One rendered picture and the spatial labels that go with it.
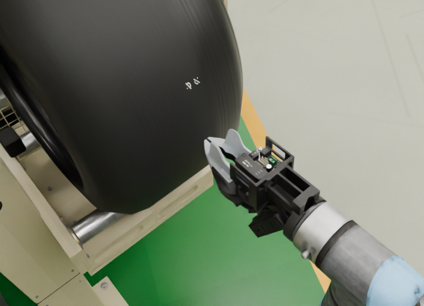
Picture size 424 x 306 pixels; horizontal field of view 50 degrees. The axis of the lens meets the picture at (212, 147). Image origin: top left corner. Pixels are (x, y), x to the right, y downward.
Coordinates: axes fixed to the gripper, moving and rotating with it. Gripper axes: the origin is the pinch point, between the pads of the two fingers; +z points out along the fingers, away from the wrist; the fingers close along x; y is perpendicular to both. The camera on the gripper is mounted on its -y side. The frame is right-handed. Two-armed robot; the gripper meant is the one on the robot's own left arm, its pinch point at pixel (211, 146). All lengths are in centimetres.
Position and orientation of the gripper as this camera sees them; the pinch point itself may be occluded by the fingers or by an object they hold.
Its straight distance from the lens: 71.2
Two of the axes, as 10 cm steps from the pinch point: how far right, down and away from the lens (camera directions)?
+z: -6.5, -5.6, 5.2
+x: -7.6, 5.4, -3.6
